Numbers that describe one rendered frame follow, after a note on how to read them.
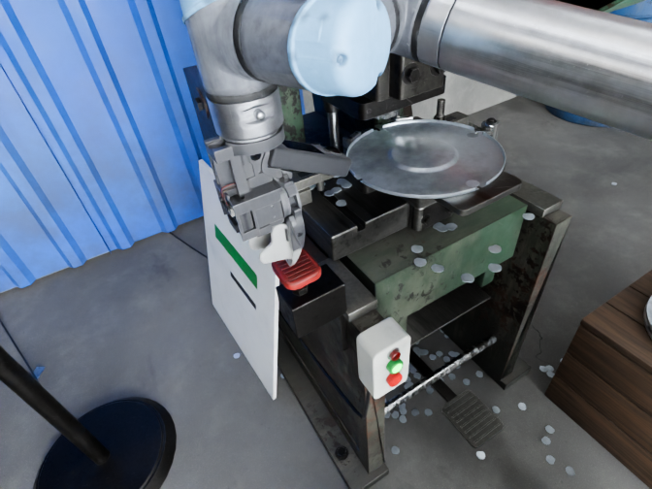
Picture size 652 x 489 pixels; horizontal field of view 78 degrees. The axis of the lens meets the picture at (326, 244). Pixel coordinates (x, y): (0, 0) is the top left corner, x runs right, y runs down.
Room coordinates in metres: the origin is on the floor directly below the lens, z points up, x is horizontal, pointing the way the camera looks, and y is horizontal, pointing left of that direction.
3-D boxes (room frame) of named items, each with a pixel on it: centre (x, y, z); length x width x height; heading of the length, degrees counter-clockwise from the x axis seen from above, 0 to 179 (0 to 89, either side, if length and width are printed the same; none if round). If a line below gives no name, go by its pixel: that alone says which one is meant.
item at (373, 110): (0.79, -0.14, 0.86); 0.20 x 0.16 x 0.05; 116
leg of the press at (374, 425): (0.80, 0.16, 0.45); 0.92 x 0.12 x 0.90; 26
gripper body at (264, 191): (0.42, 0.07, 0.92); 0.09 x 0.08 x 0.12; 116
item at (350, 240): (0.79, -0.15, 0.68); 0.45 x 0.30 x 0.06; 116
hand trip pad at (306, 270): (0.44, 0.05, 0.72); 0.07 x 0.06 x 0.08; 26
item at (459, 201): (0.63, -0.22, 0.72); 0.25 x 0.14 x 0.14; 26
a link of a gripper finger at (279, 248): (0.41, 0.06, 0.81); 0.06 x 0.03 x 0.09; 116
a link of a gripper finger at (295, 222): (0.41, 0.04, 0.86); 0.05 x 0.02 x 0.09; 26
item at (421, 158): (0.67, -0.20, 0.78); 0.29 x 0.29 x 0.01
